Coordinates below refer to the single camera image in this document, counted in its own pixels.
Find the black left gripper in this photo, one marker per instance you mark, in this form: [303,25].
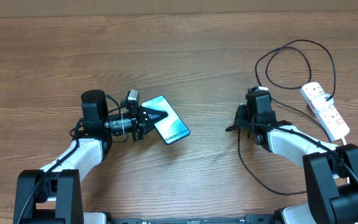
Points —
[138,115]

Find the Samsung Galaxy smartphone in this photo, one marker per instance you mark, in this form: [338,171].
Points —
[172,128]

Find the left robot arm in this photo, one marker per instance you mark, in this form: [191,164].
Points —
[52,194]

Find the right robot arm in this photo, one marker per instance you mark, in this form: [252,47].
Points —
[331,171]

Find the white USB charger plug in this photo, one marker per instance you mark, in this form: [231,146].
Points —
[321,102]

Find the white power strip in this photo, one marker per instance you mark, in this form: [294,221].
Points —
[330,119]

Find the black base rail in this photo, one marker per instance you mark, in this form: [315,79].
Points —
[194,221]

